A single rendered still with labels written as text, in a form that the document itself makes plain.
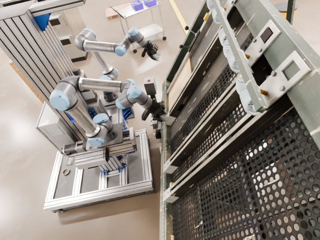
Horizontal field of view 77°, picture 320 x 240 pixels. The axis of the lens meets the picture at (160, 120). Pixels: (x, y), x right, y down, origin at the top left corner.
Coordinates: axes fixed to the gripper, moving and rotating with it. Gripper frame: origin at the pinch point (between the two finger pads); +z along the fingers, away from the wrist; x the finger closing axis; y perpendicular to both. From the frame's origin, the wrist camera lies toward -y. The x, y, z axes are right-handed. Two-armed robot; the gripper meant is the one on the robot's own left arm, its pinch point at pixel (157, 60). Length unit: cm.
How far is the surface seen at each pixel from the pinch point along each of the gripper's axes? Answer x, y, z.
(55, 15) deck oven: 211, -253, -70
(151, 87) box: 13, -43, 36
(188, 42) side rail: 33.4, 17.4, 18.9
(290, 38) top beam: -74, 97, -29
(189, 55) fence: 9.9, 21.9, 16.7
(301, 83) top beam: -93, 97, -28
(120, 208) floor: -112, -104, 81
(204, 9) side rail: 40, 44, 2
